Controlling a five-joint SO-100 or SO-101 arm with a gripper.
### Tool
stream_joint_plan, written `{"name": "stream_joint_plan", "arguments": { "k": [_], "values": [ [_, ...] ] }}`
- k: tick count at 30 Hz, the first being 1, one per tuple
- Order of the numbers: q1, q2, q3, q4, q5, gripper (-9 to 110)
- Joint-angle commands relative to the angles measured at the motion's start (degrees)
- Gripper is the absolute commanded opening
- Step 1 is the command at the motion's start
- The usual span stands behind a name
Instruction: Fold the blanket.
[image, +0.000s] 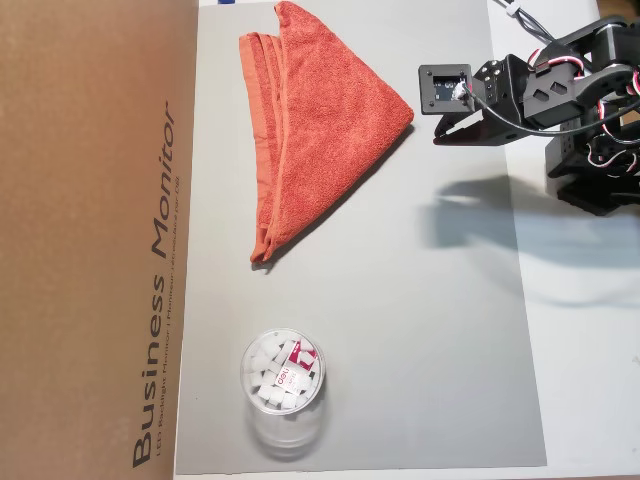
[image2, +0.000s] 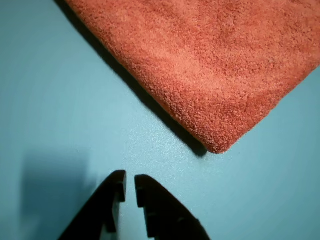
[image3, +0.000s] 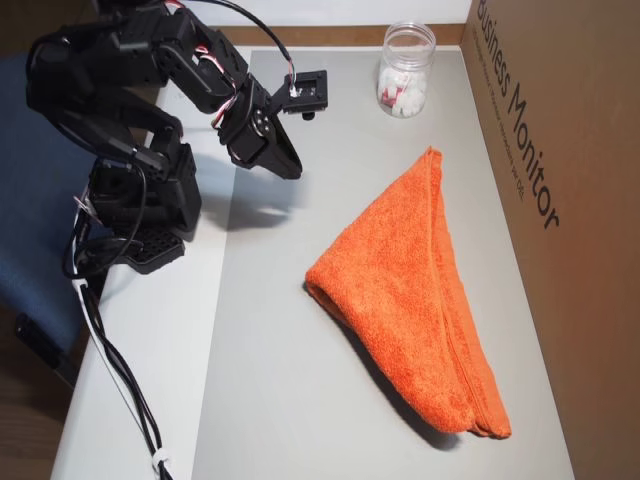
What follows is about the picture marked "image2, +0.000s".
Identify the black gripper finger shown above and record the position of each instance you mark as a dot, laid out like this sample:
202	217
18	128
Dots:
165	215
95	215

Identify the orange terry towel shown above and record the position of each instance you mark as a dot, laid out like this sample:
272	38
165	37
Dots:
212	62

